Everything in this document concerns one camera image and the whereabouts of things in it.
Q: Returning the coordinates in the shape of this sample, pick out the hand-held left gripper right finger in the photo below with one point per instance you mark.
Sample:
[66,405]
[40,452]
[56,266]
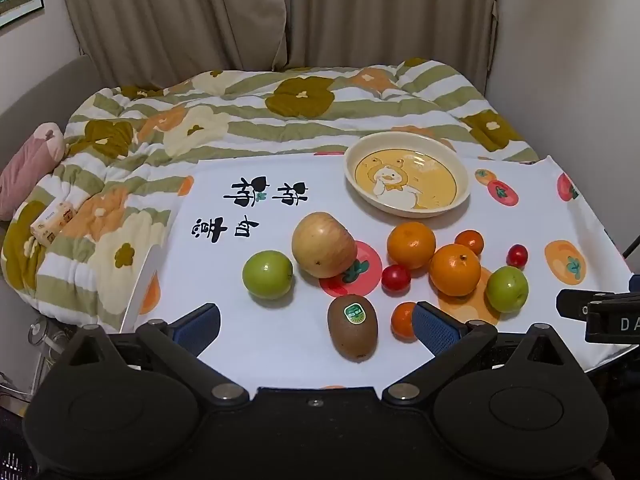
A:
[434,331]

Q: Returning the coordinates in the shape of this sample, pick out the small tangerine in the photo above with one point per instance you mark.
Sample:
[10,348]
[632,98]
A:
[470,241]
[401,321]

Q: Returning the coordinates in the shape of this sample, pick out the brown kiwi with green sticker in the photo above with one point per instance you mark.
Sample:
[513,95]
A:
[352,330]

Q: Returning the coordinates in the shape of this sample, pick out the large orange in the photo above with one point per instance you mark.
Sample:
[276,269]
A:
[454,270]
[411,244]

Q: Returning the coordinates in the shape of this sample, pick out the floral striped blanket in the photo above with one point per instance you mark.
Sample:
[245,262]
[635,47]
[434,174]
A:
[280,115]

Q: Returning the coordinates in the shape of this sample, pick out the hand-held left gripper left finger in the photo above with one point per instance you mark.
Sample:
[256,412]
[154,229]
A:
[200,329]

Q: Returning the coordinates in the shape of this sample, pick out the beige curtain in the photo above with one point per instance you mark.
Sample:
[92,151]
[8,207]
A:
[200,10]

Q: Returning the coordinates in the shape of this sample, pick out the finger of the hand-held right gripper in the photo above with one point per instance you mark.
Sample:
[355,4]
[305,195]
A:
[575,304]
[635,282]

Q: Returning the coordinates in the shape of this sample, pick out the green apple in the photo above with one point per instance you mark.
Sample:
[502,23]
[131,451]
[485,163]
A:
[507,290]
[267,276]

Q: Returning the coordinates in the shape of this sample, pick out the white printed tablecloth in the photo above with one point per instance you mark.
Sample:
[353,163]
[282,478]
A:
[250,330]

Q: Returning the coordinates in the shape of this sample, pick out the cream bowl with duck print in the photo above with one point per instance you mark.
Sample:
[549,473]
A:
[406,180]

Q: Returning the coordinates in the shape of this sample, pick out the yellow red apple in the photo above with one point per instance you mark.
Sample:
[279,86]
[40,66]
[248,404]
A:
[322,245]

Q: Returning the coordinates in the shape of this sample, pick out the beige padded headboard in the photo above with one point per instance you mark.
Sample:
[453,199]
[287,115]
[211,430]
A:
[47,92]

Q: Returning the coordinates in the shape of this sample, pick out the small red tomato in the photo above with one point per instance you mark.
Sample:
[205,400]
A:
[396,278]
[517,255]

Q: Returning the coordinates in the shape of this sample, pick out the pink plush toy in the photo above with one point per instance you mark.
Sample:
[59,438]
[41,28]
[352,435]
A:
[27,165]

